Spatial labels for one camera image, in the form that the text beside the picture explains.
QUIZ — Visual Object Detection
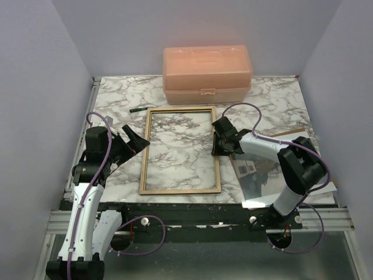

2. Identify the orange translucent plastic toolbox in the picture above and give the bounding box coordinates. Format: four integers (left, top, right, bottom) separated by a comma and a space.
163, 45, 253, 105

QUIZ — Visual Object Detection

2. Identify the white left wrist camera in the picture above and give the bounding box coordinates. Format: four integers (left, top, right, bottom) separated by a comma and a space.
105, 116, 114, 126

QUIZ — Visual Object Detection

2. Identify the glossy photo print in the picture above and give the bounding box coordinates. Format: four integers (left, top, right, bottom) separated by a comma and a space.
230, 129, 336, 209

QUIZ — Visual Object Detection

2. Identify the brown cardboard backing sheet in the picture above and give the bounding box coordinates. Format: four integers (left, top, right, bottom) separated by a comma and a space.
230, 129, 336, 195

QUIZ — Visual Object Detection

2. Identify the small green black screwdriver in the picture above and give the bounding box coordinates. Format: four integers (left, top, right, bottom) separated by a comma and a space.
129, 107, 149, 113

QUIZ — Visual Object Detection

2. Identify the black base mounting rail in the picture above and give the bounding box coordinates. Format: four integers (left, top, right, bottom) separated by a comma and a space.
97, 202, 302, 244

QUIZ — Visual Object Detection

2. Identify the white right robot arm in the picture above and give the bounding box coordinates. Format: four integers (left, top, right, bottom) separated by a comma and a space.
212, 116, 330, 229

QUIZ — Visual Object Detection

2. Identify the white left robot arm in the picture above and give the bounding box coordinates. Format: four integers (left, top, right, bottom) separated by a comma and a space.
45, 125, 150, 279

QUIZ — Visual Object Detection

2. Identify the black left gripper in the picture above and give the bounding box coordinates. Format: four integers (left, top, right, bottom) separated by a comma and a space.
105, 125, 150, 165

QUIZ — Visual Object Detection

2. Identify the aluminium extrusion frame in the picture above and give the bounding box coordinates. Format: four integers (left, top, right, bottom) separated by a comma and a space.
31, 76, 359, 280

